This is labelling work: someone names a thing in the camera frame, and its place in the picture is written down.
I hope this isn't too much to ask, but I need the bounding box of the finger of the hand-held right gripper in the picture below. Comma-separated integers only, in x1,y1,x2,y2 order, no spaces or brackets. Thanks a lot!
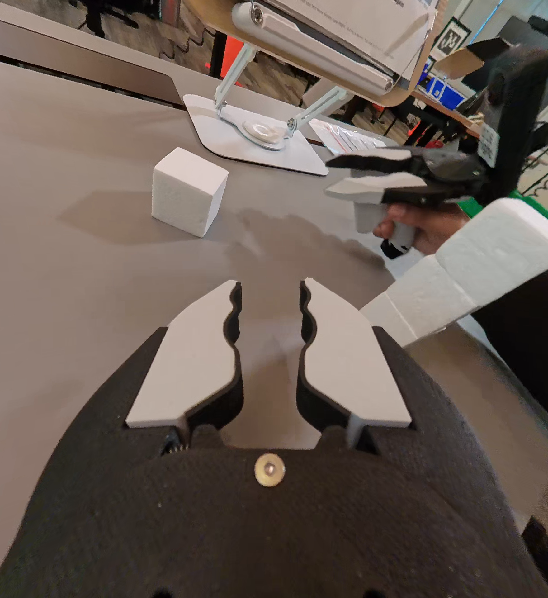
324,172,429,205
324,146,424,176

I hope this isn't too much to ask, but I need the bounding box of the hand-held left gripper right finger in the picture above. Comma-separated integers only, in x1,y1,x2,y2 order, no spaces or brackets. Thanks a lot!
296,278,413,448

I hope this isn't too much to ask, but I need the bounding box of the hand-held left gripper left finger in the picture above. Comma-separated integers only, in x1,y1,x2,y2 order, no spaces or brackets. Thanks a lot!
125,279,245,444

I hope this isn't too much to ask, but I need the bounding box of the person's right forearm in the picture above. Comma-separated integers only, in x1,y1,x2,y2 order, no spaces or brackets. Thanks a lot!
471,266,548,423

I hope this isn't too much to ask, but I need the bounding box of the person's right hand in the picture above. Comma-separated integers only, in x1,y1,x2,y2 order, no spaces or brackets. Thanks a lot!
373,203,471,255

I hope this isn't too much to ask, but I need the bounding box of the clear sleeve printed sheet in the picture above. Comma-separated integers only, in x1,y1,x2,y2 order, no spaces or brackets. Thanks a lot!
309,118,396,155

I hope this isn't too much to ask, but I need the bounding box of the blue plastic bin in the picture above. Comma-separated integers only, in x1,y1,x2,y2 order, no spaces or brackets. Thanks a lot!
426,77,466,110

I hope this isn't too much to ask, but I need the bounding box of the wooden board stand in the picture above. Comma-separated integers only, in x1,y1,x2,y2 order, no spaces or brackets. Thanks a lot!
435,37,517,84

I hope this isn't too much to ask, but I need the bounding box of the green plastic bin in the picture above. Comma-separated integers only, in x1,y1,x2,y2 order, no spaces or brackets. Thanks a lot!
456,189,548,273

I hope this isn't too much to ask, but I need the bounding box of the fiducial marker sign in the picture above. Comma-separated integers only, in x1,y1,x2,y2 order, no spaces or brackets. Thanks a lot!
430,16,472,59

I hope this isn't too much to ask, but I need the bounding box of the printed instruction sheet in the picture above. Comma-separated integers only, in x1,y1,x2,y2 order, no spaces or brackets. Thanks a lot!
265,0,436,82

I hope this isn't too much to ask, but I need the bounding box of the white document stand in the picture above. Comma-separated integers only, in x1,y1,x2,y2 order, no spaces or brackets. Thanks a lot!
183,0,440,177

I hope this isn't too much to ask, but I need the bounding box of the orange plastic object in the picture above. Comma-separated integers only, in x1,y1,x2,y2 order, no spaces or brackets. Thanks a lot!
225,37,248,88

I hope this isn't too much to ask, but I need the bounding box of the black office chair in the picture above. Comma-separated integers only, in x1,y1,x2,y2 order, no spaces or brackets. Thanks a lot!
68,0,139,39

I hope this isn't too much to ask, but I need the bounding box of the dark desk cable cover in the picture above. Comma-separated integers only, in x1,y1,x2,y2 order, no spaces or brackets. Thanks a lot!
0,13,184,110

